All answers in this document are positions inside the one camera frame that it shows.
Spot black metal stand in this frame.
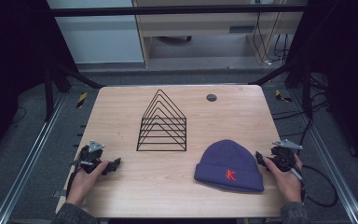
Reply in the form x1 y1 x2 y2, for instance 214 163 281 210
249 59 314 119
42 59 106 123

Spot person's right hand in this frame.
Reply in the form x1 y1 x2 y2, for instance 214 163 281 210
262 153 305 205

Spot aluminium floor rail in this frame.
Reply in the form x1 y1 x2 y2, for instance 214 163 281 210
0 92 67 224
291 89 358 224

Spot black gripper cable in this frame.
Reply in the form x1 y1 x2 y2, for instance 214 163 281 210
300 164 339 208
65 166 82 200

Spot person's left hand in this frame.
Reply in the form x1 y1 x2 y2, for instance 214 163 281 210
65 160 110 208

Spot black horizontal frame bar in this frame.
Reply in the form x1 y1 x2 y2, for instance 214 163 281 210
48 4 308 18

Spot hanging black desk cables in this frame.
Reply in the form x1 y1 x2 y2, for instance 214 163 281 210
252 11 291 67

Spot white cabinet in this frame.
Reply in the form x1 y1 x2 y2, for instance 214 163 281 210
46 0 145 65

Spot purple knit beanie hat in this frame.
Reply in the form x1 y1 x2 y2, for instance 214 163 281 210
193 139 266 193

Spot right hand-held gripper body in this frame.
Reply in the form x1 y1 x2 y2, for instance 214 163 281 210
269 138 304 181

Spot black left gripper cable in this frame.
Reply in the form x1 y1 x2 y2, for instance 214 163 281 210
65 166 82 200

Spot black curtain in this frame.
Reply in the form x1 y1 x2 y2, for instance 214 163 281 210
0 0 79 171
286 0 358 175

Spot black wire file rack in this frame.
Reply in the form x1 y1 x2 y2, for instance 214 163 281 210
136 89 187 153

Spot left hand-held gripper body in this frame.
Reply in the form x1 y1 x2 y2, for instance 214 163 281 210
73 139 106 175

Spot black yellow hazard tape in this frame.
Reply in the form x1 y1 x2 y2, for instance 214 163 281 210
274 89 294 104
76 91 89 109

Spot black floor cables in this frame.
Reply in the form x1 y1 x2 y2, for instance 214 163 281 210
271 74 332 148

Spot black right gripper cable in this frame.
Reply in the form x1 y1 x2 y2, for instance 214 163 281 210
300 164 339 208

